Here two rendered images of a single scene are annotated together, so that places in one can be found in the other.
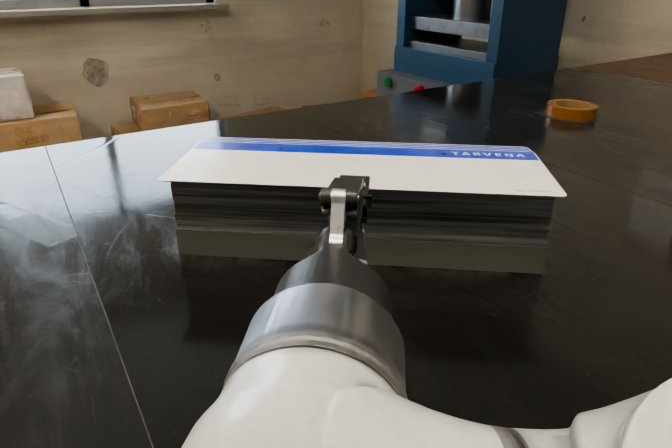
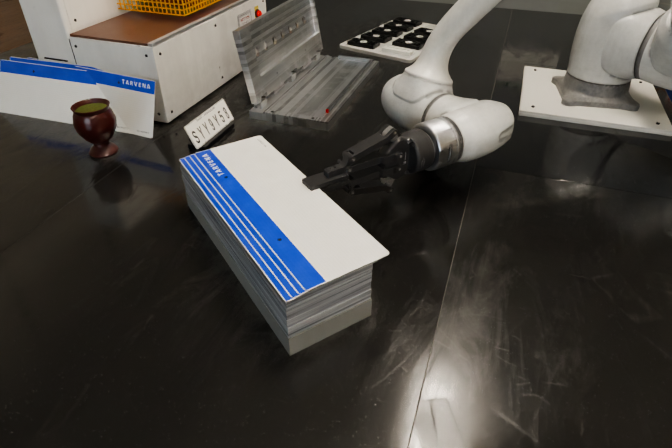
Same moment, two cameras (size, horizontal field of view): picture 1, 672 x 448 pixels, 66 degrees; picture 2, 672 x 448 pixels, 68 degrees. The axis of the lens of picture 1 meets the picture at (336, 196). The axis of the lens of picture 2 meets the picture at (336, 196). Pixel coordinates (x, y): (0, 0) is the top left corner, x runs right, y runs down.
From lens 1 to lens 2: 1.03 m
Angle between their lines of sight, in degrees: 104
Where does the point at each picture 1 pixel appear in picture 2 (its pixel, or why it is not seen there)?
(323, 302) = (434, 122)
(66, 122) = not seen: outside the picture
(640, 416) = (432, 78)
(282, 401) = (466, 110)
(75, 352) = (469, 281)
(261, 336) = (452, 129)
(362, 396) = (452, 106)
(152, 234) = (366, 353)
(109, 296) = (434, 307)
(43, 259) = (457, 383)
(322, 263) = (415, 134)
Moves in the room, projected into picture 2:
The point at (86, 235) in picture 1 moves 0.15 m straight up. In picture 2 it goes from (411, 395) to (424, 308)
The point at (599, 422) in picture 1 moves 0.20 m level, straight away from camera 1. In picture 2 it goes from (427, 88) to (326, 91)
